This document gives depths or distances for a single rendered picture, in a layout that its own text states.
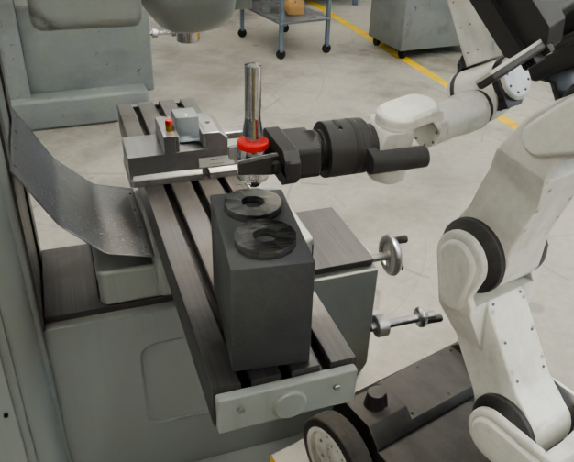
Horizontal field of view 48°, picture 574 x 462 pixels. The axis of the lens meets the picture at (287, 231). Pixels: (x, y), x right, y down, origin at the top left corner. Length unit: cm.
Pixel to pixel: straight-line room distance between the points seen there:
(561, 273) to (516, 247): 198
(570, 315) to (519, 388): 161
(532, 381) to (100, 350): 91
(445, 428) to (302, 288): 66
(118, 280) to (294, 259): 62
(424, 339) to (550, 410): 128
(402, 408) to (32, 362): 78
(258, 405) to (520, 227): 52
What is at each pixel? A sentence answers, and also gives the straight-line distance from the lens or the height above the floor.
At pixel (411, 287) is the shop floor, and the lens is 283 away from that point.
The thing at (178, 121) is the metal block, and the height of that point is 108.
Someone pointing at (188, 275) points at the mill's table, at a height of 95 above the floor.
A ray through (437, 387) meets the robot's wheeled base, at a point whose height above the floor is 59.
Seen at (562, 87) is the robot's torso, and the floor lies 133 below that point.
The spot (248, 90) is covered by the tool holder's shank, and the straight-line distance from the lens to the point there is 92.
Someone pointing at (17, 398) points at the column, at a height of 61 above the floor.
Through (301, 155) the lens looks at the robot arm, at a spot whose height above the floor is 124.
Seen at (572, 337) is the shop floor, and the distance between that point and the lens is 279.
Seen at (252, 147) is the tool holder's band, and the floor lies 126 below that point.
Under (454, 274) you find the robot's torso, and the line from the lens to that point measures 121.
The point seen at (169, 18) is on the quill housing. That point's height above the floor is 134.
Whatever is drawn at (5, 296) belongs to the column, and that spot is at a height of 87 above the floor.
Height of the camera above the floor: 164
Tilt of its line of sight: 32 degrees down
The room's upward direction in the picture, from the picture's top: 2 degrees clockwise
